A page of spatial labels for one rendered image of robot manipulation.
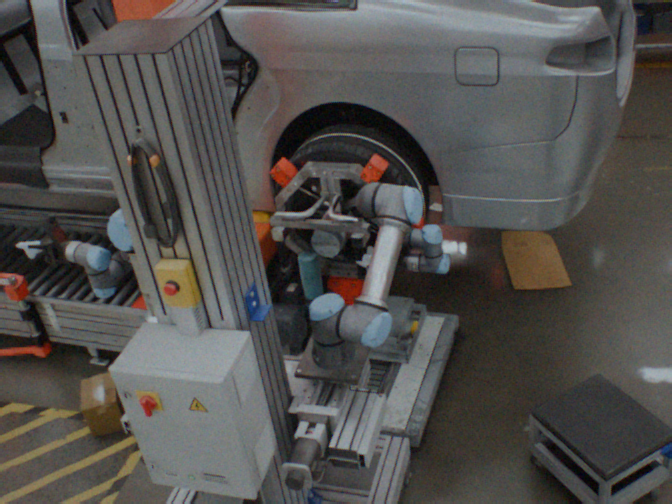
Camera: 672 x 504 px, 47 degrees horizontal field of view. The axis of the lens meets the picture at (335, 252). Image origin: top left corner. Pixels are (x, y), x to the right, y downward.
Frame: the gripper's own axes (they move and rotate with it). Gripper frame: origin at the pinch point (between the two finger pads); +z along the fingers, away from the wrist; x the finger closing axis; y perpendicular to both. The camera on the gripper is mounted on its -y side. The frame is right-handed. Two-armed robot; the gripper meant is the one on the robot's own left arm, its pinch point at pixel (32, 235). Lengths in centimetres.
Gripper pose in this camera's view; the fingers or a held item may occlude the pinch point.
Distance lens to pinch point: 293.5
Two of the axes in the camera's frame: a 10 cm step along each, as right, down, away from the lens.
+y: 0.6, 8.9, 4.5
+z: -8.5, -1.9, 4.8
